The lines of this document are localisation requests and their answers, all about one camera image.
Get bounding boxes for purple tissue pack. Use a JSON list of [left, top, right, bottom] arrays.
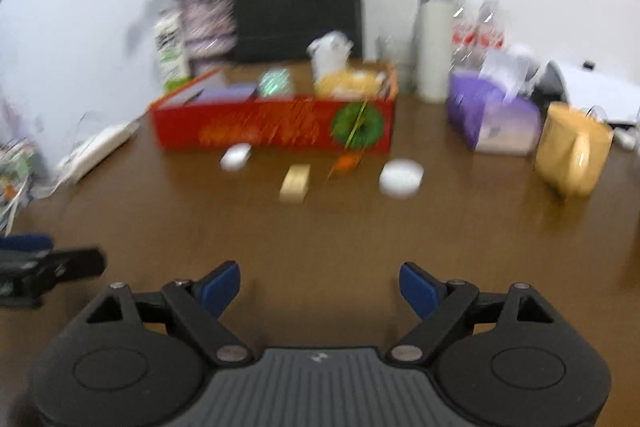
[[446, 49, 544, 157]]

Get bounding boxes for white yellow alpaca plush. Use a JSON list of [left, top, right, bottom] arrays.
[[306, 31, 387, 100]]

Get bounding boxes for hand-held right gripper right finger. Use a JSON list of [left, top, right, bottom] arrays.
[[387, 261, 556, 367]]

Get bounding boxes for clear plastic packs red labels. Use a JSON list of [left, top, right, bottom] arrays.
[[452, 0, 507, 68]]

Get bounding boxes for white earbuds case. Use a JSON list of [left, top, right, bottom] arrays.
[[220, 143, 254, 172]]

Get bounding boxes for white grey device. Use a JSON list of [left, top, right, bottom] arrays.
[[530, 59, 572, 108]]

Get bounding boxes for clear glass cup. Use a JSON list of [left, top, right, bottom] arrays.
[[376, 35, 416, 96]]

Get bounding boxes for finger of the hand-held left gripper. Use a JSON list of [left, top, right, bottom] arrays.
[[46, 246, 108, 281], [0, 233, 54, 254]]

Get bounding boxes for small orange object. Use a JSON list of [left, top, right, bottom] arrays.
[[327, 152, 364, 180]]

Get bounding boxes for wooden desktop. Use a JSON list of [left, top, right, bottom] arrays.
[[10, 57, 640, 427]]

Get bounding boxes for white thermos bottle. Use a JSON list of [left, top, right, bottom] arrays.
[[412, 0, 455, 104]]

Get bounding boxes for yellow mug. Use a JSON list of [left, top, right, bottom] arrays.
[[534, 102, 615, 199]]

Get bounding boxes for white green carton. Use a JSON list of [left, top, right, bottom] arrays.
[[153, 9, 194, 94]]

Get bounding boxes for white round container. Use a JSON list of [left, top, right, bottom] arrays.
[[378, 159, 425, 200]]

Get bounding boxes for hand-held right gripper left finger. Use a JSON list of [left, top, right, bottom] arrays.
[[85, 260, 253, 368]]

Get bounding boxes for small beige box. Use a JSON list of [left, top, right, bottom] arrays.
[[278, 163, 312, 206]]

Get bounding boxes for white power strip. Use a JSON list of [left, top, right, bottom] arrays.
[[57, 119, 144, 183]]

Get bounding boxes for iridescent white packet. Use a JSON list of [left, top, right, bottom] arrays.
[[257, 68, 296, 99]]

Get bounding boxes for crumpled printed plastic bag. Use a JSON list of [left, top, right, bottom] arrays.
[[0, 97, 42, 233]]

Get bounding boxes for red cardboard box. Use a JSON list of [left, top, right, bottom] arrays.
[[149, 61, 400, 156]]

